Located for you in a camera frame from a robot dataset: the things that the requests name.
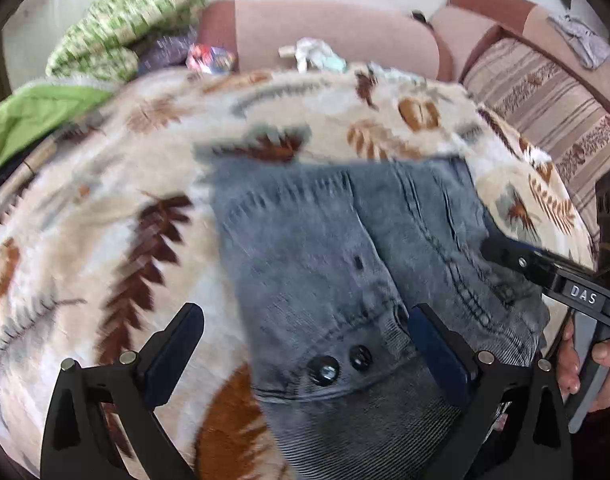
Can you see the bright green cloth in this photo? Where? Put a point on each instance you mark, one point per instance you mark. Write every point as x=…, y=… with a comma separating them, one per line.
x=40, y=115

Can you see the crumpled white tissue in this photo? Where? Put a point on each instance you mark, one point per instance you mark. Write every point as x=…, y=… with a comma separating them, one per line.
x=539, y=156

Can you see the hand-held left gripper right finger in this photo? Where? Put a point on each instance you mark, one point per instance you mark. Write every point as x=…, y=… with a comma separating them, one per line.
x=440, y=360

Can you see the grey crumpled cloth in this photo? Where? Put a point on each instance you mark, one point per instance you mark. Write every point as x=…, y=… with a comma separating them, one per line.
x=582, y=42

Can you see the grey white glove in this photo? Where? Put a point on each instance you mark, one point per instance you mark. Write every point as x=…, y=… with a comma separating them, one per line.
x=395, y=74

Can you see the pink sofa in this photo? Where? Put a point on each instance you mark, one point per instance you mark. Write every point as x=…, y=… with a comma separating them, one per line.
x=335, y=30

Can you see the white crumpled cloth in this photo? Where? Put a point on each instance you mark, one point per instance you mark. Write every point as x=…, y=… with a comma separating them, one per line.
x=305, y=52

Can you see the green patterned quilt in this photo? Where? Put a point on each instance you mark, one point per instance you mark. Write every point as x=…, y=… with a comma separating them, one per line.
x=120, y=25

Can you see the small red box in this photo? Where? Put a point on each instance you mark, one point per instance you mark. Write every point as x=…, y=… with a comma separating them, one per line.
x=210, y=58

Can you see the striped sofa cushion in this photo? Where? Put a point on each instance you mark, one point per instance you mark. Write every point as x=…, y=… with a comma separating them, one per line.
x=545, y=95

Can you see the leaf print blanket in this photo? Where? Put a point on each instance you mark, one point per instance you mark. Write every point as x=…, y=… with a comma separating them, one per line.
x=110, y=160

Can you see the person's right hand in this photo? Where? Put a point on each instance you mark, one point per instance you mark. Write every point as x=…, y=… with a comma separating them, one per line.
x=567, y=365

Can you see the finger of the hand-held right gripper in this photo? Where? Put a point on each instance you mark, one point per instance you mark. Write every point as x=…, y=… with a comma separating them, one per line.
x=515, y=257

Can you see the blue denim pants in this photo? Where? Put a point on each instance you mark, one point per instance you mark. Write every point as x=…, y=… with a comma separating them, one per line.
x=310, y=260

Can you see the small black object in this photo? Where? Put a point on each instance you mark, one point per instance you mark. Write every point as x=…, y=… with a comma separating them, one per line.
x=421, y=16

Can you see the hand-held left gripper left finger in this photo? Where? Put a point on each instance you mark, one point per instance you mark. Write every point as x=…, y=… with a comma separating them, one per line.
x=172, y=355

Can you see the purple plastic bag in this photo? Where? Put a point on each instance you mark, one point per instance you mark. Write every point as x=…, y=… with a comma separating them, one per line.
x=165, y=52

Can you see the teal cloth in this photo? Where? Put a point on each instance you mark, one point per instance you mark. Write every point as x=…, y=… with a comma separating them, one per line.
x=334, y=62

